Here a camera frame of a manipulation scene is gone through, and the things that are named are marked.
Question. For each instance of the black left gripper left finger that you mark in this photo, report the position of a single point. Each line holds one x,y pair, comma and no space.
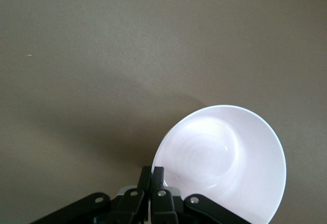
130,203

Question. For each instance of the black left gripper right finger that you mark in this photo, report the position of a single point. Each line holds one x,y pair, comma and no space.
163,206

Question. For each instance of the pink plastic bowl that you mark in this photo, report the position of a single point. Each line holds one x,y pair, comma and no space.
219,157

